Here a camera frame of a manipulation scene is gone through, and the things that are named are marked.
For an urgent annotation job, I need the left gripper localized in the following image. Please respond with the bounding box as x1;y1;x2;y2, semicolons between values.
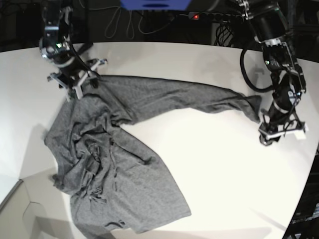
259;107;309;146

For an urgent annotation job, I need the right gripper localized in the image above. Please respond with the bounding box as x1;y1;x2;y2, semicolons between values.
47;58;108;89

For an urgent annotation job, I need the grey long-sleeve t-shirt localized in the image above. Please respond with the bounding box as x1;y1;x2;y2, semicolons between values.
44;75;261;239

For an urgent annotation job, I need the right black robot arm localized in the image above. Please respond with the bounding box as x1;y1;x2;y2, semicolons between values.
39;0;107;94

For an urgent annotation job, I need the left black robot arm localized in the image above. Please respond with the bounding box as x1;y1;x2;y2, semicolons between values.
237;0;307;146

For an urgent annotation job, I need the blue plastic panel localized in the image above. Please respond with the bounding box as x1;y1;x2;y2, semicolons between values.
120;0;191;10

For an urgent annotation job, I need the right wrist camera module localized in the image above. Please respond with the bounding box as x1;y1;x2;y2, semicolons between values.
66;87;83;102

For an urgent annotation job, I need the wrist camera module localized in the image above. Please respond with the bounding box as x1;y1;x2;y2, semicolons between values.
294;128;307;140
66;87;83;102

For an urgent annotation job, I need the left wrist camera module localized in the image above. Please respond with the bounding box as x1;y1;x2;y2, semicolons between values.
294;128;307;140

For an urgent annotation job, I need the white looped cable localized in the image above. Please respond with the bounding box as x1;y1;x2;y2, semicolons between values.
104;5;175;39

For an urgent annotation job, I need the black power strip red switch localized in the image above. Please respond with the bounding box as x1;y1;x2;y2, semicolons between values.
188;12;243;23

